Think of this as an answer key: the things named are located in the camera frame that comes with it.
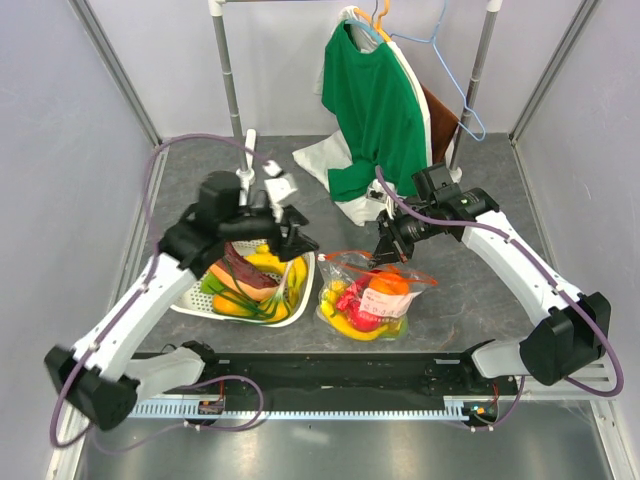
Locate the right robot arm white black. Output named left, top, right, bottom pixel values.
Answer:
left=371, top=164, right=611, bottom=394

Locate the white plastic food basket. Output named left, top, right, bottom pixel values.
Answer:
left=171, top=240, right=315, bottom=328

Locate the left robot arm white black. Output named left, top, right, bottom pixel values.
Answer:
left=44, top=171, right=318, bottom=431

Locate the green toy cabbage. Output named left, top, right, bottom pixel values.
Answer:
left=384, top=316, right=408, bottom=339

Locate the green T-shirt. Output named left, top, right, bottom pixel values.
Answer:
left=321, top=21, right=428, bottom=202

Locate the clothes rack right pole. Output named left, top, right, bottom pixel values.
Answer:
left=447, top=0, right=503, bottom=182

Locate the brown cloth garment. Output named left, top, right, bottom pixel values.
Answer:
left=422, top=85, right=458, bottom=163

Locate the blue white cable duct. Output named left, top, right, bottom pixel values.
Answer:
left=128, top=396, right=469, bottom=422

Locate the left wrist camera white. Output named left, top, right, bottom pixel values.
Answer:
left=262, top=160, right=298, bottom=221

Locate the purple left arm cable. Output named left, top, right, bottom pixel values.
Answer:
left=48, top=132, right=281, bottom=449

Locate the orange hanger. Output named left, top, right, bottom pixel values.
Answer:
left=369, top=0, right=391, bottom=42

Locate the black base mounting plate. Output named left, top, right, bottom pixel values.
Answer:
left=134, top=352, right=521, bottom=412

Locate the white cloth garment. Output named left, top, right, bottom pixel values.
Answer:
left=293, top=131, right=394, bottom=227

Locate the green toy scallion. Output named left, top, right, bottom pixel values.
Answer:
left=200, top=260, right=292, bottom=323

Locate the clothes rack pole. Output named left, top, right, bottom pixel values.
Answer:
left=447, top=0, right=503, bottom=182
left=207, top=0, right=257, bottom=205

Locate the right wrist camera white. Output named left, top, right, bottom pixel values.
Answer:
left=365, top=180, right=388, bottom=203

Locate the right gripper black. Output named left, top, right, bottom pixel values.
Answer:
left=369, top=204, right=440, bottom=268

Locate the yellow green toy mango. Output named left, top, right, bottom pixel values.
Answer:
left=212, top=292, right=291, bottom=323

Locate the blue wire hanger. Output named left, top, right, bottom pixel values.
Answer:
left=390, top=0, right=487, bottom=142

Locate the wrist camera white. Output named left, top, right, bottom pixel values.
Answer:
left=262, top=160, right=298, bottom=221
left=365, top=180, right=388, bottom=203

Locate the orange toy orange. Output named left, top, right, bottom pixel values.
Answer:
left=368, top=272, right=410, bottom=295

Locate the clear zip top bag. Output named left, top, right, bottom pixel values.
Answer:
left=316, top=250, right=437, bottom=342

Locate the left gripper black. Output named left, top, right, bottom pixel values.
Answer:
left=222, top=204, right=320, bottom=264

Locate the clothes rack left pole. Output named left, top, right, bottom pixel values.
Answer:
left=207, top=0, right=257, bottom=205

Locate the yellow toy banana bunch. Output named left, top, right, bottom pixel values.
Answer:
left=319, top=280, right=389, bottom=342

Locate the green toy leaf vegetable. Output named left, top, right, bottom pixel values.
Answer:
left=200, top=273, right=226, bottom=295

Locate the red toy chili pepper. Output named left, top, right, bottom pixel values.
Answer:
left=335, top=277, right=370, bottom=312

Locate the brown toy food piece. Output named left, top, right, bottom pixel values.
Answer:
left=208, top=243, right=279, bottom=302

